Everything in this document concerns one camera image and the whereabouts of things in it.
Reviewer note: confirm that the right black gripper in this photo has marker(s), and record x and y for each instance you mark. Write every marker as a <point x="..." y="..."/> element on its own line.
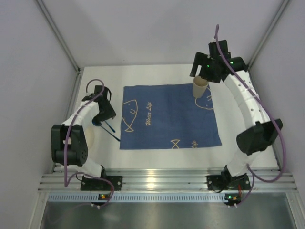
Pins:
<point x="200" y="66"/>

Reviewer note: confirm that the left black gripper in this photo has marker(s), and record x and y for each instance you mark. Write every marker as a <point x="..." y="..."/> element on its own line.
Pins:
<point x="107" y="113"/>

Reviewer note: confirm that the beige cup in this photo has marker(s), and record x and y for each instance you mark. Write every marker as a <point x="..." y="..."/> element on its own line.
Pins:
<point x="199" y="86"/>

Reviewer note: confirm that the blue fish placemat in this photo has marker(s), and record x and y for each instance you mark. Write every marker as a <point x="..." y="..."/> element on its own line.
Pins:
<point x="167" y="117"/>

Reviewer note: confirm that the blue metallic fork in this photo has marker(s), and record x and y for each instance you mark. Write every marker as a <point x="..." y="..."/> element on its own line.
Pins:
<point x="110" y="127"/>

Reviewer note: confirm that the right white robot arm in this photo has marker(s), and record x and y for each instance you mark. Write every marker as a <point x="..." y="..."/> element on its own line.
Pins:
<point x="260" y="132"/>

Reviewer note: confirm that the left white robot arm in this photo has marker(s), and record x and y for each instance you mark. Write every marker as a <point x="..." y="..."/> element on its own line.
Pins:
<point x="69" y="145"/>

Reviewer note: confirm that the blue metallic spoon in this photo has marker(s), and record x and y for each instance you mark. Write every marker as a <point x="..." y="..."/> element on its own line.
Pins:
<point x="109" y="131"/>

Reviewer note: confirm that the cream round plate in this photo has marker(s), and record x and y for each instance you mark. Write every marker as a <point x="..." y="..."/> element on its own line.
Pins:
<point x="90" y="138"/>

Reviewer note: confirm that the left aluminium corner post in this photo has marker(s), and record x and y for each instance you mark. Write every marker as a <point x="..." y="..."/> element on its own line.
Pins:
<point x="58" y="35"/>

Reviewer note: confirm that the aluminium corner post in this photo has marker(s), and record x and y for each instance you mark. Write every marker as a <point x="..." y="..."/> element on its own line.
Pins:
<point x="58" y="35"/>
<point x="284" y="4"/>

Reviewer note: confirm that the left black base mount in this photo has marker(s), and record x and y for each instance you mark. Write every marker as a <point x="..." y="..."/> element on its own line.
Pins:
<point x="90" y="184"/>

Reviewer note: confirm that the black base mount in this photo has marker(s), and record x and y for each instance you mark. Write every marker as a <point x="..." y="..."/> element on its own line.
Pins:
<point x="90" y="184"/>
<point x="218" y="183"/>

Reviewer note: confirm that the slotted grey cable duct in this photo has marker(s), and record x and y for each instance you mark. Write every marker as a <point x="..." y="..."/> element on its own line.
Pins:
<point x="144" y="197"/>

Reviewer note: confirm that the right aluminium corner post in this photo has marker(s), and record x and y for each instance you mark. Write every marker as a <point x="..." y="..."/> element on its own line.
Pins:
<point x="284" y="4"/>

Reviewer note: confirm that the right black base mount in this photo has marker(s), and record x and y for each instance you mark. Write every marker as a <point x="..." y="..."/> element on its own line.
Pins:
<point x="218" y="183"/>

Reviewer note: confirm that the aluminium rail frame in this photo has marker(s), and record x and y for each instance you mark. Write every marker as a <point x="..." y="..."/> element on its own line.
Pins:
<point x="181" y="170"/>

